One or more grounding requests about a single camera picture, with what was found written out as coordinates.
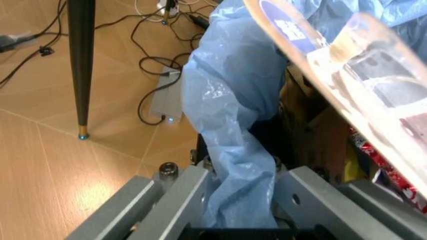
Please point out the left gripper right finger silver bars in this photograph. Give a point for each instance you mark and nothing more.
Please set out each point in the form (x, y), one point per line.
(320, 200)

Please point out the yellow wrapper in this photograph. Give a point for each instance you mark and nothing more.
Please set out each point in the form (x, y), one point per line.
(353, 170)

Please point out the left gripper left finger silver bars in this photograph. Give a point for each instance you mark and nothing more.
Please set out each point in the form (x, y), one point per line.
(180, 190)

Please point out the clear plastic blister pack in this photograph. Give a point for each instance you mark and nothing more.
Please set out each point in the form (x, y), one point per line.
(367, 75)

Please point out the grey power box blue light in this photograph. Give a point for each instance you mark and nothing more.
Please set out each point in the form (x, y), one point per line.
(165, 100)

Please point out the black table leg gold tip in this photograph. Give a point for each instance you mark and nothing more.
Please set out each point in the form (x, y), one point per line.
(81, 62)
(167, 11)

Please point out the blue plastic bin liner bag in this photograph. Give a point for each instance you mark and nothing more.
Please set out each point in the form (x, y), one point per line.
(227, 100)

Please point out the red and white wrapper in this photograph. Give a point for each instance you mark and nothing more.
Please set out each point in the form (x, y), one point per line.
(378, 161)

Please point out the brown cardboard piece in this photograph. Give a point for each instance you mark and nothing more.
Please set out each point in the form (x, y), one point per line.
(333, 140)

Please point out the black plug adapter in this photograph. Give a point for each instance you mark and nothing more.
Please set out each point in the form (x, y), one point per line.
(199, 20)

